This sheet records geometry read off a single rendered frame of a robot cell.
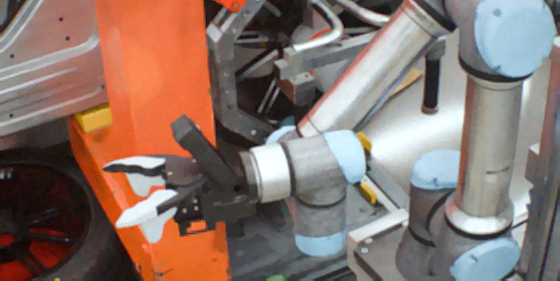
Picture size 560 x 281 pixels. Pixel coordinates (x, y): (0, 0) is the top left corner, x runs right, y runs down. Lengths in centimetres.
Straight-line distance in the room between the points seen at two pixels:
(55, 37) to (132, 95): 56
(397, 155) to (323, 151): 204
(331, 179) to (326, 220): 7
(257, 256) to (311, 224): 101
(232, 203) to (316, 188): 12
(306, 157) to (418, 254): 45
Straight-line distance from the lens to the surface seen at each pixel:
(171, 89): 171
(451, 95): 363
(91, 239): 231
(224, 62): 212
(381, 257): 174
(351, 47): 202
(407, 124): 346
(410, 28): 137
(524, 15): 124
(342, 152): 128
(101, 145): 230
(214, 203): 128
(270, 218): 271
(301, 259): 271
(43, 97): 225
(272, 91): 238
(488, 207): 144
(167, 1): 162
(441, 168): 158
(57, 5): 218
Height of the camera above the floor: 203
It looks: 36 degrees down
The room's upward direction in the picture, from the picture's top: 3 degrees counter-clockwise
